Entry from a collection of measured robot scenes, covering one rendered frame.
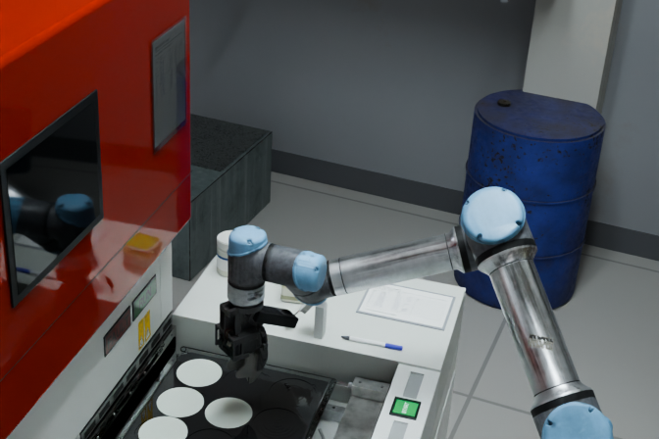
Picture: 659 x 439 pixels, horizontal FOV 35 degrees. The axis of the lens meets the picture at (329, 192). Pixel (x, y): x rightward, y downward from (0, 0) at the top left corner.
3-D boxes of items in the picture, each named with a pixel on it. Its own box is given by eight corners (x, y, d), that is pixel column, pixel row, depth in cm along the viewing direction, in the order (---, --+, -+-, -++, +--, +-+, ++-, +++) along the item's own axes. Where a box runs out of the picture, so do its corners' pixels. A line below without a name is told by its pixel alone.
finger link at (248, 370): (230, 389, 220) (230, 353, 216) (254, 379, 224) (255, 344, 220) (238, 397, 218) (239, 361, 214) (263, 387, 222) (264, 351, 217)
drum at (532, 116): (584, 266, 461) (617, 100, 425) (563, 327, 418) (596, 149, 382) (469, 238, 477) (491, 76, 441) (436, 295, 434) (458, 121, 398)
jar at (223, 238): (212, 274, 258) (212, 241, 254) (222, 261, 264) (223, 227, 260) (239, 280, 257) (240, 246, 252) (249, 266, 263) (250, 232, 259)
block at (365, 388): (350, 395, 233) (351, 384, 232) (354, 386, 236) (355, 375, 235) (385, 403, 232) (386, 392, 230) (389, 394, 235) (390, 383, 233)
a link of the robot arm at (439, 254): (520, 216, 219) (291, 268, 225) (518, 199, 209) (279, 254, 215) (532, 268, 215) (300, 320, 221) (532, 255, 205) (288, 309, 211)
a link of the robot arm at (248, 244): (262, 246, 201) (220, 237, 203) (260, 295, 206) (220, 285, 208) (277, 227, 208) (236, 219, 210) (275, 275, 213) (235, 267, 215)
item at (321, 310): (296, 335, 238) (299, 285, 232) (301, 326, 241) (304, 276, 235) (323, 341, 236) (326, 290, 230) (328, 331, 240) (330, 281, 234)
